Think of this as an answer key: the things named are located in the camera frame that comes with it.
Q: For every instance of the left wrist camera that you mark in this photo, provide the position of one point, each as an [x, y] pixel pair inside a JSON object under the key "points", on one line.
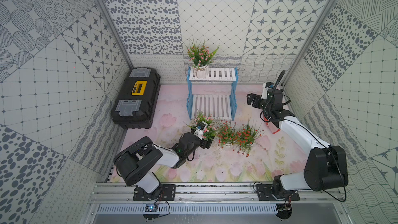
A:
{"points": [[201, 128]]}

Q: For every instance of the red baby's breath potted plant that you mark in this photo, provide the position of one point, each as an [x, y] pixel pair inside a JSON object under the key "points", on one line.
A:
{"points": [[227, 133]]}

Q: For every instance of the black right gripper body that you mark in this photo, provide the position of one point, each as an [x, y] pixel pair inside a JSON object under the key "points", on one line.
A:
{"points": [[258, 103]]}

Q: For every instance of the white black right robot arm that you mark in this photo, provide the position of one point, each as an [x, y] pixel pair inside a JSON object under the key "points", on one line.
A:
{"points": [[326, 166]]}

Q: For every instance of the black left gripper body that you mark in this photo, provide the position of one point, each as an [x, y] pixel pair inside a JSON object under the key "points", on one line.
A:
{"points": [[205, 141]]}

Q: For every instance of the pink baby's breath potted plant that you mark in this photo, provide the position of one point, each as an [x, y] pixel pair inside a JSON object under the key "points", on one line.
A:
{"points": [[201, 57]]}

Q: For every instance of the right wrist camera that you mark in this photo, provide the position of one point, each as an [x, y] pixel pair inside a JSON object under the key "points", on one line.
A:
{"points": [[268, 89]]}

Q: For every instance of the black yellow plastic toolbox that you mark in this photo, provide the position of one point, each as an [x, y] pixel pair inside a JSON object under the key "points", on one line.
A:
{"points": [[136, 102]]}

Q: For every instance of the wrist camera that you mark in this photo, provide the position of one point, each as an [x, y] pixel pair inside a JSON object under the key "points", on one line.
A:
{"points": [[201, 128], [268, 89]]}

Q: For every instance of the red rubber work glove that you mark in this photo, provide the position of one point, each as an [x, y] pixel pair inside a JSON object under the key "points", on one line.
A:
{"points": [[272, 127]]}

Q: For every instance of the blue white wooden plant rack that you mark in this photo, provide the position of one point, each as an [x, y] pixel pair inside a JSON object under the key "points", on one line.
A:
{"points": [[214, 94]]}

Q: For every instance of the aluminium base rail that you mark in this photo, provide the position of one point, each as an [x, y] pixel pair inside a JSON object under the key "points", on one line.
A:
{"points": [[207, 198]]}

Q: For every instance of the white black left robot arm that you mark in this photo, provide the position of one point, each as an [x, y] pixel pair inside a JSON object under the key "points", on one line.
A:
{"points": [[134, 164]]}

